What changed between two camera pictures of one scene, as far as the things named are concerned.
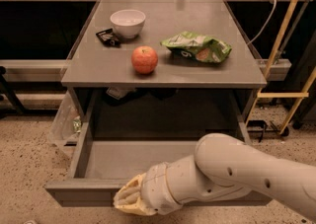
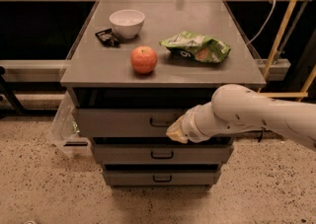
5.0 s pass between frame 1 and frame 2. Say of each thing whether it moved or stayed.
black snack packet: stayed
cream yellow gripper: moved
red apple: stayed
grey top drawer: moved
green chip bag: stayed
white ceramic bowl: stayed
